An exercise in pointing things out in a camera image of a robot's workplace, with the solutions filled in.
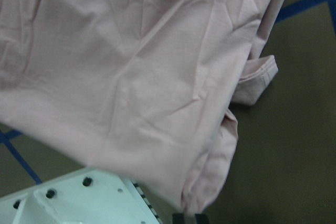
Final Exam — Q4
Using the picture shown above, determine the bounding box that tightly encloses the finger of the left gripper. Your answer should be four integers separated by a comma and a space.
195, 214, 209, 224
172, 213, 186, 224

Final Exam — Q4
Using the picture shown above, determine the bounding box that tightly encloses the pink Snoopy t-shirt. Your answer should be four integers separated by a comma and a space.
1, 0, 284, 214

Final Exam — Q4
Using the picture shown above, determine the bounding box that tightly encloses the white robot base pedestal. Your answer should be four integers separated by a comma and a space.
1, 168, 162, 223

